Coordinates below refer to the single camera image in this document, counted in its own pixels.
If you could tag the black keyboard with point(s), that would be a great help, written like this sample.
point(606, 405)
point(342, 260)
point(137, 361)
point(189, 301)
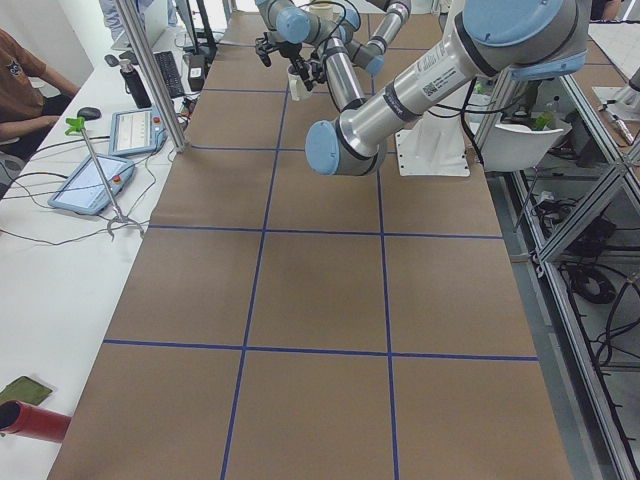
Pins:
point(169, 73)

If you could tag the red cylinder bottle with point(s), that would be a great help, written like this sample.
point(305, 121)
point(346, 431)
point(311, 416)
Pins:
point(23, 419)

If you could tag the white cup with handle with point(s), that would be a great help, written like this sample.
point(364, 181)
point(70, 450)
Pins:
point(297, 87)

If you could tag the green cloth pouch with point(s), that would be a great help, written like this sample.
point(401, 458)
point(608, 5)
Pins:
point(26, 390)

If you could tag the aluminium frame post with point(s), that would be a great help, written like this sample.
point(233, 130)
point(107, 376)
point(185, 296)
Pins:
point(133, 27)

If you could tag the person in brown shirt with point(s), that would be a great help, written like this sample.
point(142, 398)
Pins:
point(27, 116)

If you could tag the upper teach pendant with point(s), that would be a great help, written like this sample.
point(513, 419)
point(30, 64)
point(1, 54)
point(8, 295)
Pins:
point(136, 132)

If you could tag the white chair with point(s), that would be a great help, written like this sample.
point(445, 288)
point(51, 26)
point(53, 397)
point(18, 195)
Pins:
point(514, 147)

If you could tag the black water bottle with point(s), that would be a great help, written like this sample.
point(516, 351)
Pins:
point(134, 84)

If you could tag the black computer mouse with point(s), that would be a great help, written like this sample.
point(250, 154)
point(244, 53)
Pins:
point(89, 113)

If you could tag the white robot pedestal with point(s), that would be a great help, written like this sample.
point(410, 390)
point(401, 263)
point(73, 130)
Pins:
point(434, 146)

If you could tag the cream plastic bin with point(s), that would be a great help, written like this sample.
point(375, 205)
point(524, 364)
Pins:
point(322, 10)

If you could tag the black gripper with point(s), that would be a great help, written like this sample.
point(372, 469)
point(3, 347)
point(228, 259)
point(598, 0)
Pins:
point(287, 51)

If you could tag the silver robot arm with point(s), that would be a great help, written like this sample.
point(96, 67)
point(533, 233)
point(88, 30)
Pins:
point(369, 56)
point(533, 39)

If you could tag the teach pendant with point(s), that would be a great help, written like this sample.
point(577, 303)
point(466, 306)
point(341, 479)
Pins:
point(84, 193)
point(136, 132)

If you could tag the lower teach pendant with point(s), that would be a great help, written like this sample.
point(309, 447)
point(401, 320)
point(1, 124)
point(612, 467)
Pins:
point(84, 193)

